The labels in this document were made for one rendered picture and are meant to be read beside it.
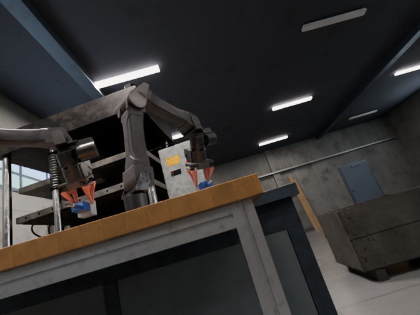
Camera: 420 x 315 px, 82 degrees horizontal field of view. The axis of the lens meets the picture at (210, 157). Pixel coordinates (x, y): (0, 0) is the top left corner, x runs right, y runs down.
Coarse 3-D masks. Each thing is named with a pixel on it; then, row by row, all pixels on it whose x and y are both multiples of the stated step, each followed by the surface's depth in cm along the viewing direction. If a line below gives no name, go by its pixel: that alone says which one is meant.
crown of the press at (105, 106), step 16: (112, 96) 193; (64, 112) 197; (80, 112) 194; (96, 112) 191; (112, 112) 188; (32, 128) 198; (64, 128) 192; (80, 128) 192; (96, 128) 198; (112, 128) 205; (144, 128) 220; (160, 128) 228; (96, 144) 221; (112, 144) 231; (160, 144) 260; (0, 160) 202; (16, 160) 209; (32, 160) 216; (80, 160) 242; (96, 160) 216
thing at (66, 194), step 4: (64, 192) 82; (68, 192) 83; (72, 192) 87; (76, 192) 88; (64, 196) 83; (68, 196) 83; (76, 196) 87; (68, 200) 84; (72, 200) 84; (76, 200) 87
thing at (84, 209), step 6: (66, 204) 76; (72, 204) 78; (78, 204) 81; (84, 204) 82; (90, 204) 85; (72, 210) 81; (78, 210) 81; (84, 210) 82; (90, 210) 85; (78, 216) 84; (84, 216) 85; (90, 216) 87
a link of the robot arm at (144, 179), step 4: (140, 172) 67; (144, 172) 67; (148, 172) 68; (140, 176) 66; (144, 176) 67; (148, 176) 67; (140, 180) 65; (144, 180) 66; (148, 180) 67; (136, 184) 64; (140, 184) 65; (144, 184) 65; (148, 184) 66; (136, 188) 63; (140, 188) 64; (144, 188) 65; (148, 188) 66; (124, 192) 69; (128, 192) 65; (132, 192) 64; (124, 196) 67
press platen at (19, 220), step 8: (120, 184) 181; (160, 184) 205; (96, 192) 183; (104, 192) 181; (112, 192) 181; (80, 200) 185; (48, 208) 186; (64, 208) 184; (24, 216) 187; (32, 216) 186; (40, 216) 185
